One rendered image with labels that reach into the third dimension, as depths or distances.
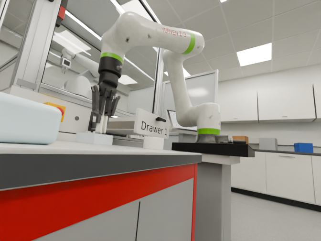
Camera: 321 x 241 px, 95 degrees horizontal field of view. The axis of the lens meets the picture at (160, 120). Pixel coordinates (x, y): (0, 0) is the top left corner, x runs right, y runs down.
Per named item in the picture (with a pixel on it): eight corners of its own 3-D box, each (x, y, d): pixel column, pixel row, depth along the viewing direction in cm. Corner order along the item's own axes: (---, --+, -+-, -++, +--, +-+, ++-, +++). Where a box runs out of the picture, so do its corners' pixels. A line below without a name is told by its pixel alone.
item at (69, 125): (156, 143, 137) (157, 128, 139) (0, 124, 51) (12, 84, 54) (93, 138, 186) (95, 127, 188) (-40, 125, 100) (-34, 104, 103)
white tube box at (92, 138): (112, 145, 59) (113, 136, 60) (93, 143, 52) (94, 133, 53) (93, 143, 66) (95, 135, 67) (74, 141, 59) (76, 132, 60)
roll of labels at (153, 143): (165, 150, 53) (165, 138, 54) (160, 149, 47) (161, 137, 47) (146, 148, 55) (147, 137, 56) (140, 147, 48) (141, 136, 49)
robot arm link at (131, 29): (174, 56, 80) (169, 35, 79) (192, 48, 72) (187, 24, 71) (114, 50, 55) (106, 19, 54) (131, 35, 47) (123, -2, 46)
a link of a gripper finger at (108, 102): (105, 90, 61) (108, 91, 62) (102, 116, 60) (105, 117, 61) (111, 88, 59) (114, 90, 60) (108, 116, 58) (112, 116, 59)
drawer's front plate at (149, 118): (168, 139, 86) (170, 120, 88) (136, 133, 61) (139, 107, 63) (165, 139, 87) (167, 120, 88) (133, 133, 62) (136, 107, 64)
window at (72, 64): (152, 121, 134) (161, 30, 151) (39, 82, 62) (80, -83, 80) (151, 121, 134) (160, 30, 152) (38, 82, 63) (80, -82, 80)
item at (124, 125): (164, 136, 85) (165, 125, 87) (135, 130, 64) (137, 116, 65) (116, 134, 106) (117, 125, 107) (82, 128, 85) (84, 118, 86)
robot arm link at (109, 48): (121, 45, 72) (98, 32, 64) (135, 33, 63) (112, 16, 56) (117, 72, 69) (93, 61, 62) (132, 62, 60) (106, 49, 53)
